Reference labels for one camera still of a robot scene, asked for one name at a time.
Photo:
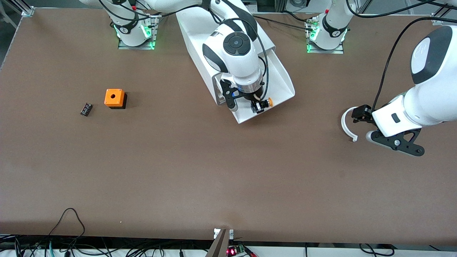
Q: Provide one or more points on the black left camera bracket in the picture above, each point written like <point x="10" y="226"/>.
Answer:
<point x="403" y="144"/>

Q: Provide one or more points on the white drawer cabinet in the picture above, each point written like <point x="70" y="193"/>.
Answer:
<point x="194" y="39"/>

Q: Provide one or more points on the orange and black button box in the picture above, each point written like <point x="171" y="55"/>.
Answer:
<point x="119" y="99"/>

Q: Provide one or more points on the orange headed push button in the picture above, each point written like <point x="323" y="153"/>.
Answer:
<point x="270" y="102"/>

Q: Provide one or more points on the grey aluminium bar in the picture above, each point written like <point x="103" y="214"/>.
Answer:
<point x="219" y="246"/>

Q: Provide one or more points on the black camera bracket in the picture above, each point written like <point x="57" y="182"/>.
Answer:
<point x="403" y="144"/>
<point x="225" y="91"/>

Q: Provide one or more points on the circuit board with red light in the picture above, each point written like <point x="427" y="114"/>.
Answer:
<point x="235" y="250"/>

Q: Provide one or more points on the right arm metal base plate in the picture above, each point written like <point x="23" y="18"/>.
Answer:
<point x="151" y="34"/>

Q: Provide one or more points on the small black terminal block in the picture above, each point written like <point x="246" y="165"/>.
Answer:
<point x="86" y="109"/>

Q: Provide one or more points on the aluminium frame profile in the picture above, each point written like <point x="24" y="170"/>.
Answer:
<point x="21" y="8"/>
<point x="441" y="18"/>

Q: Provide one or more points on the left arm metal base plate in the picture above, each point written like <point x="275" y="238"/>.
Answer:
<point x="339" y="51"/>

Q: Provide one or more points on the white shallow cabinet drawer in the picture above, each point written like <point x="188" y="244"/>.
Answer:
<point x="282" y="82"/>

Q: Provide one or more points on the black right camera bracket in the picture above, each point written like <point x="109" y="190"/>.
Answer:
<point x="225" y="91"/>

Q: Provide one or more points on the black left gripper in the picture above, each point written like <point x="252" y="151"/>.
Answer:
<point x="365" y="114"/>

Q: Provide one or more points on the silver mount plate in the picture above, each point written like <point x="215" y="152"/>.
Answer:
<point x="231" y="233"/>

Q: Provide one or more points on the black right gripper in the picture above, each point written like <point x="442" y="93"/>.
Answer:
<point x="247" y="96"/>

